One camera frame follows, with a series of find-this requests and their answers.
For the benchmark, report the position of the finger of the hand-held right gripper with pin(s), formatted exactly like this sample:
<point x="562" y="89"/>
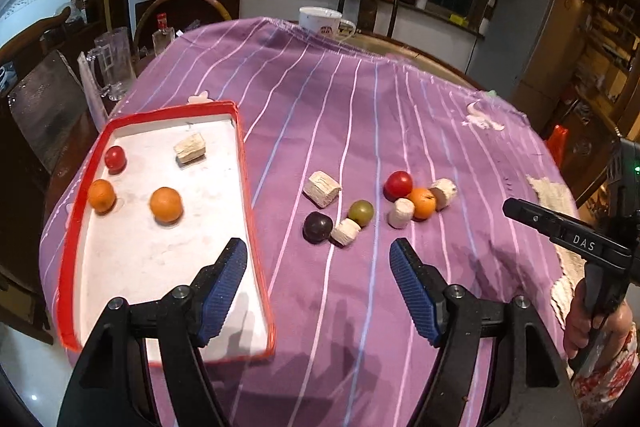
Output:
<point x="565" y="232"/>

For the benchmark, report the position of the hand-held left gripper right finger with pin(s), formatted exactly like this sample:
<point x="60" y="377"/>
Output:
<point x="414" y="292"/>

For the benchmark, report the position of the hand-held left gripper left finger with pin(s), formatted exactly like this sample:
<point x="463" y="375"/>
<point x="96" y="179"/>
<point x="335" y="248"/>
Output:
<point x="225" y="292"/>

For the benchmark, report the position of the red-rimmed white tray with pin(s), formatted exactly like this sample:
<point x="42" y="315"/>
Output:
<point x="150" y="252"/>

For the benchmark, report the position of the orange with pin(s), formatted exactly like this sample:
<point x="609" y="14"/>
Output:
<point x="166" y="204"/>
<point x="422" y="203"/>
<point x="101" y="195"/>

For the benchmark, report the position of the green round fruit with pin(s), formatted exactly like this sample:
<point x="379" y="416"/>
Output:
<point x="361" y="212"/>

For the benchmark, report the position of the red tomato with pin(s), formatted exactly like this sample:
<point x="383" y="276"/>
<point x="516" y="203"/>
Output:
<point x="115" y="158"/>
<point x="398" y="185"/>

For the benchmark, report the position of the dark purple plum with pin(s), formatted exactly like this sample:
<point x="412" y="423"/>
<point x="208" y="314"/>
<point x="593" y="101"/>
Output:
<point x="317" y="228"/>

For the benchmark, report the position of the large beige sugarcane piece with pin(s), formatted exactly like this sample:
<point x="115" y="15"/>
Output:
<point x="322" y="189"/>

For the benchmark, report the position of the person's right hand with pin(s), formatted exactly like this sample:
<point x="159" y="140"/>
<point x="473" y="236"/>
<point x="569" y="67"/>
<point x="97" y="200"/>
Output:
<point x="575" y="327"/>

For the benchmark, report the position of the beige towel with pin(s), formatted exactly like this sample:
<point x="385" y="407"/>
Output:
<point x="552" y="202"/>

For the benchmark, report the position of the red bag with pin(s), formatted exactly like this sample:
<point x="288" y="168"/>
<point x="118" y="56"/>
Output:
<point x="557" y="139"/>

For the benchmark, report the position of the wooden cabinet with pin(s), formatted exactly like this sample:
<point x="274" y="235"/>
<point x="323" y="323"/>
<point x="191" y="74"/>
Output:
<point x="600" y="57"/>

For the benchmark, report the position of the person's floral garment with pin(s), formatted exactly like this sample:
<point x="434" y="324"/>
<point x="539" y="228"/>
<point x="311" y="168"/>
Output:
<point x="615" y="382"/>

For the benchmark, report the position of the grey refrigerator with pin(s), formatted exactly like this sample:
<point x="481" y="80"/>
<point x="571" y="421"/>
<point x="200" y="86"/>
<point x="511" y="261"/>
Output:
<point x="540" y="47"/>

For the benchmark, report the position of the purple striped cloth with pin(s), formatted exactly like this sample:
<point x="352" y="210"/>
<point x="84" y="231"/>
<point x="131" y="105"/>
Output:
<point x="350" y="107"/>

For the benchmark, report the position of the glass beer mug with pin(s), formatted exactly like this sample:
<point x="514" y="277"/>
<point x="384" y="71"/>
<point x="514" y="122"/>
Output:
<point x="112" y="64"/>

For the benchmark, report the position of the wooden armchair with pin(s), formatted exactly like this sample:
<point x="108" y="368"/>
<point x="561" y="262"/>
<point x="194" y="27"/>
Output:
<point x="45" y="107"/>

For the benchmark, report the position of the clear bottle red cap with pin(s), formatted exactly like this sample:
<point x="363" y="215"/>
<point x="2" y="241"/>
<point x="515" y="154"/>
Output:
<point x="162" y="38"/>

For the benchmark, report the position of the white printed mug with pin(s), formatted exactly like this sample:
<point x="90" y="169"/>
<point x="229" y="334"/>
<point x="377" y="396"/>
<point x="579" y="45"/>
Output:
<point x="320" y="21"/>

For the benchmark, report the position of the dark wooden chair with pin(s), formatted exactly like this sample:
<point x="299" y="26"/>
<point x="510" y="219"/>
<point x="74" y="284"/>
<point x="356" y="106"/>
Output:
<point x="370" y="7"/>

